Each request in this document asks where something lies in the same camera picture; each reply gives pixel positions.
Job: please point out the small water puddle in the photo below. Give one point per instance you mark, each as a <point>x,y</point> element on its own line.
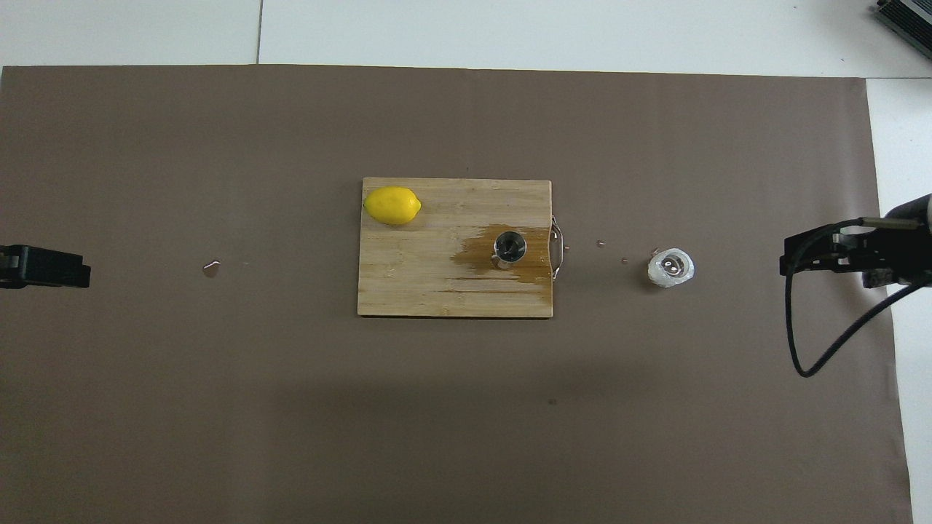
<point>211,269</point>

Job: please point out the steel double jigger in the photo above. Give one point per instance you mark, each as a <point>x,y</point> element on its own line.
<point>510,246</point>

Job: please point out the brown paper table mat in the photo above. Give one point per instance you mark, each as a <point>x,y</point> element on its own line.
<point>466,422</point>

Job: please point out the wooden cutting board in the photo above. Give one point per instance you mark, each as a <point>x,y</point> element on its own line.
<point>422,276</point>

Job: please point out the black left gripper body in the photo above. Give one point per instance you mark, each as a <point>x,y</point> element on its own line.
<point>13,266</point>

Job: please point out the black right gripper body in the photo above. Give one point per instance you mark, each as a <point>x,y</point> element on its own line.
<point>903,251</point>

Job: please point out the yellow lemon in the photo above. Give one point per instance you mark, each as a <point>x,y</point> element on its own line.
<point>392,205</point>

